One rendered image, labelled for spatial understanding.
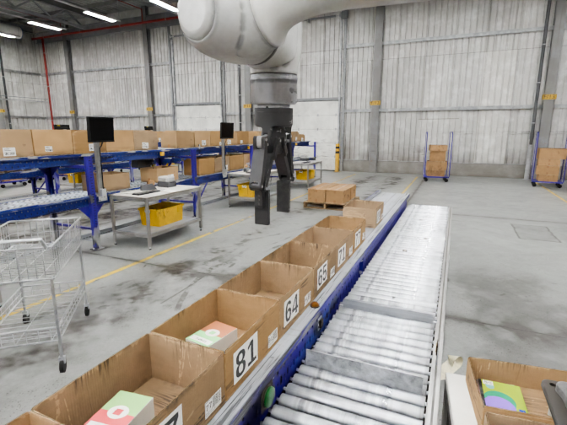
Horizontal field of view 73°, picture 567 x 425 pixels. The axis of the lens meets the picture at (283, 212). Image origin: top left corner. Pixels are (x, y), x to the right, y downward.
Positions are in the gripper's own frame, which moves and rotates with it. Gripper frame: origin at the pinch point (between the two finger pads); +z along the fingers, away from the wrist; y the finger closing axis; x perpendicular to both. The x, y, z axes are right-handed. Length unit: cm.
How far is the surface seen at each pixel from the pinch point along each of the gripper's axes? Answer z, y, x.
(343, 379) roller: 81, 57, -5
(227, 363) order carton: 55, 16, 22
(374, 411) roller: 80, 44, -19
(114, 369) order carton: 55, 1, 51
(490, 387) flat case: 75, 65, -56
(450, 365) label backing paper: 160, 202, -53
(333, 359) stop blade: 77, 61, 0
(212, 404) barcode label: 62, 7, 22
